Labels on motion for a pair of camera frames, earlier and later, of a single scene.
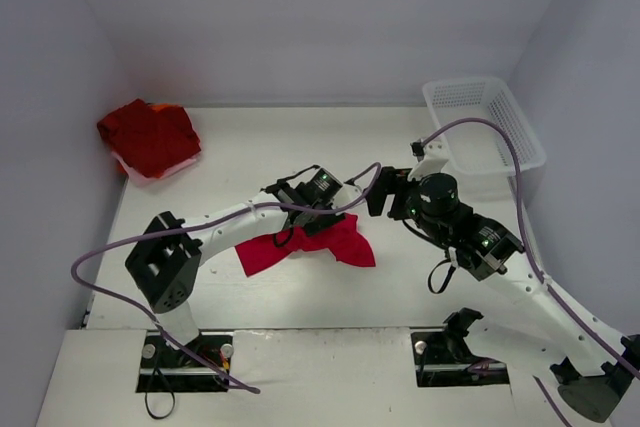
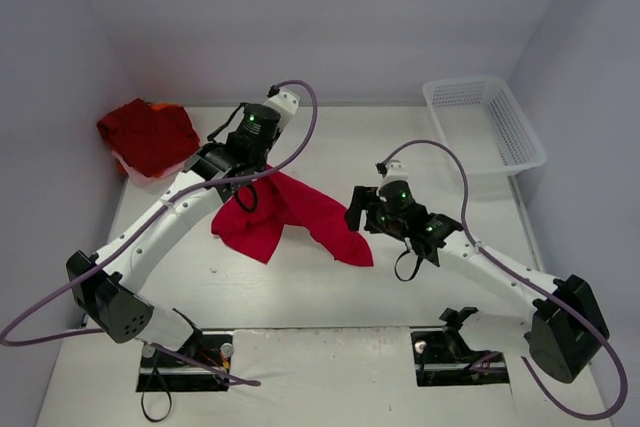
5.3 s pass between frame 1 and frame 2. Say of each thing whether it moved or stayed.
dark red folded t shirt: stayed
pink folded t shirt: stayed
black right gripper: moved
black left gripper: moved
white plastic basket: stayed
